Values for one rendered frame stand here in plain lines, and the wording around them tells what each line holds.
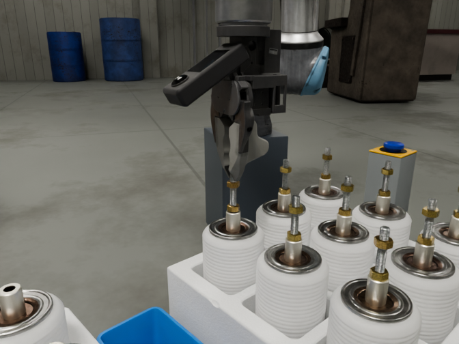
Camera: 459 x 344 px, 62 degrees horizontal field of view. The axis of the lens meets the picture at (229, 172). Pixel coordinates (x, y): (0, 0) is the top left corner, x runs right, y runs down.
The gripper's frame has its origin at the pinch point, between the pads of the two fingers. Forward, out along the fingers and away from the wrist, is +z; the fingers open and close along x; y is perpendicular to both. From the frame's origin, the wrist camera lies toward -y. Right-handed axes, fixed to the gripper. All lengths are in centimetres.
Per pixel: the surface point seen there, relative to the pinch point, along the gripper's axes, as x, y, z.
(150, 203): 75, 13, 35
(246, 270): -4.7, 0.2, 14.1
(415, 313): -26.9, 6.7, 9.4
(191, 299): -0.6, -7.0, 18.9
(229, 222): -0.6, -0.3, 7.8
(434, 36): 342, 594, -34
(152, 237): 51, 5, 35
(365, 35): 209, 275, -27
